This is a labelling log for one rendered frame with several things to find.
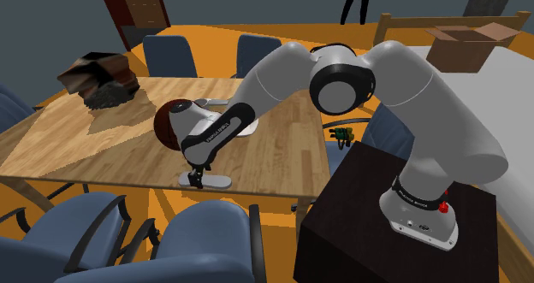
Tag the black floor stand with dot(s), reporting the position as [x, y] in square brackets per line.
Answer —
[354, 1]

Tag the blue office chair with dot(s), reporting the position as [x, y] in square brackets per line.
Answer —
[169, 57]
[254, 53]
[12, 107]
[54, 228]
[200, 240]
[386, 130]

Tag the wooden table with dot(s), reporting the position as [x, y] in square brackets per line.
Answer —
[83, 144]

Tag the white bed wooden frame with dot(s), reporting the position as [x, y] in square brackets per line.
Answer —
[500, 107]

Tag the dark red round bowl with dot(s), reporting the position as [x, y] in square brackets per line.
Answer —
[163, 128]

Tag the flat grey oblong device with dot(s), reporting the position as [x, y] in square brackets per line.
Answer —
[217, 181]

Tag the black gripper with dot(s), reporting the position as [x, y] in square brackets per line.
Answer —
[197, 170]

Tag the open cardboard box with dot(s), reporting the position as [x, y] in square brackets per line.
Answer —
[457, 51]

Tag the green and yellow toy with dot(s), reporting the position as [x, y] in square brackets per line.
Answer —
[343, 134]

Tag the dark robot stand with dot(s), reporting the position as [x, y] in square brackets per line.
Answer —
[358, 232]

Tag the dark brown door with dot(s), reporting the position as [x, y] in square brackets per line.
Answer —
[137, 7]

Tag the dark brown rough lump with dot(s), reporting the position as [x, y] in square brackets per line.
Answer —
[100, 80]

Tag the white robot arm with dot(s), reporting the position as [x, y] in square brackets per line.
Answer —
[421, 107]

